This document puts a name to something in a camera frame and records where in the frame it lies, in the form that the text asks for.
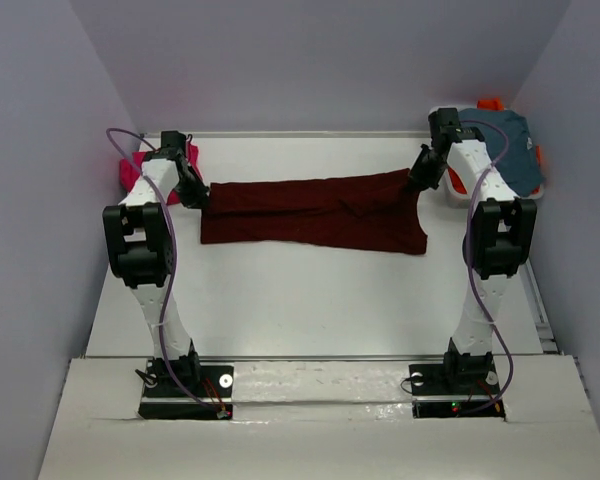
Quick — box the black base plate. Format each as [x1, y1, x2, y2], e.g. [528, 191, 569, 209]
[135, 361, 234, 421]
[401, 363, 506, 419]

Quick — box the aluminium rail right side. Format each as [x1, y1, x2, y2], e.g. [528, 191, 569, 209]
[521, 261, 562, 355]

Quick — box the dark red t shirt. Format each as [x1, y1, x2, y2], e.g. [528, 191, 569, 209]
[200, 169, 428, 256]

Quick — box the orange t shirt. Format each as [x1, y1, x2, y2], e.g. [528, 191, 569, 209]
[447, 97, 546, 197]

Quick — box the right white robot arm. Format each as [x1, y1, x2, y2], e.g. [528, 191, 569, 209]
[408, 125, 537, 398]

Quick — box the teal blue t shirt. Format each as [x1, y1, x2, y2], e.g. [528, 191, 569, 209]
[457, 107, 546, 197]

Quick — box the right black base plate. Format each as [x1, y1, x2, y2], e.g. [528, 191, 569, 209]
[401, 363, 506, 419]

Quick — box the white laundry basket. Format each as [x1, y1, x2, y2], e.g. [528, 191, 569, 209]
[427, 104, 549, 207]

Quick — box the folded pink t shirt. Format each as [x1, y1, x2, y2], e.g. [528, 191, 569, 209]
[119, 142, 202, 205]

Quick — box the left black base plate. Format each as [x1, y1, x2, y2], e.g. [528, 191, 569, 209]
[135, 361, 234, 421]

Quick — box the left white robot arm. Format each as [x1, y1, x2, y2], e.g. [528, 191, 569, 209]
[102, 147, 210, 399]

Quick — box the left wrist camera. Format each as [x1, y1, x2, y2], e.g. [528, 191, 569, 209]
[160, 130, 192, 157]

